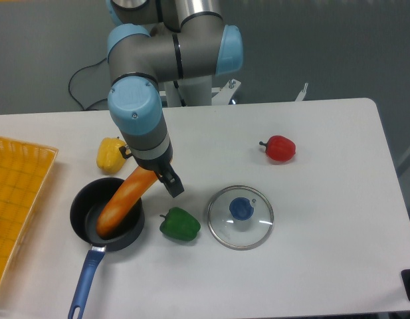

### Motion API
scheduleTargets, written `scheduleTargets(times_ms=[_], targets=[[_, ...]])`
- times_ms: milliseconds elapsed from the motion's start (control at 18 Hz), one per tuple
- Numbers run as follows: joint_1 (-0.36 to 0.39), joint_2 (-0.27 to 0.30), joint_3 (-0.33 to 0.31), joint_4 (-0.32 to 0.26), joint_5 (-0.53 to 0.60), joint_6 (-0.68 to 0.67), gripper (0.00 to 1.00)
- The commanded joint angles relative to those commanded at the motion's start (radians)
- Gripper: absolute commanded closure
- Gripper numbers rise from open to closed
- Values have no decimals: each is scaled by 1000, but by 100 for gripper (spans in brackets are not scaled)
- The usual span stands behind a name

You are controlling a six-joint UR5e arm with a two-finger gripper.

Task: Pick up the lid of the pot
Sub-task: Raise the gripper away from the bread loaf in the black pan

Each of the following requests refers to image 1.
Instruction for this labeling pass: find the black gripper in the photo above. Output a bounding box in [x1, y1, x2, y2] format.
[119, 145, 184, 198]

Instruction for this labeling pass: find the glass pot lid blue knob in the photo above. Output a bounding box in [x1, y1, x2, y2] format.
[207, 185, 275, 251]

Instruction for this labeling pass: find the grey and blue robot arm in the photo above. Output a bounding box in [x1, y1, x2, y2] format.
[106, 1, 243, 197]

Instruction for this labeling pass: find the green bell pepper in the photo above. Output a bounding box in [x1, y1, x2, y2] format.
[159, 207, 201, 242]

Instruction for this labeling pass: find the orange baguette bread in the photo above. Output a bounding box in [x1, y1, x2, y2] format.
[96, 166, 158, 239]

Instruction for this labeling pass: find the yellow bell pepper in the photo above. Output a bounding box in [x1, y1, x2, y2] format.
[96, 138, 126, 175]

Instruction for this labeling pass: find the red bell pepper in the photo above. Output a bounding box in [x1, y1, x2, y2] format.
[259, 136, 296, 162]

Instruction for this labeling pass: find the yellow plastic basket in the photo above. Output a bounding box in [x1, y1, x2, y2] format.
[0, 136, 58, 288]

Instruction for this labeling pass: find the black saucepan blue handle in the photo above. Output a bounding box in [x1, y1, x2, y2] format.
[68, 177, 145, 318]

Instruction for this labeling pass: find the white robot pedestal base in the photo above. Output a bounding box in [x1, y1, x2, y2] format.
[159, 76, 242, 108]

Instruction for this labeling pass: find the black floor cable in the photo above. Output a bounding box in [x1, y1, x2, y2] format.
[68, 55, 110, 111]

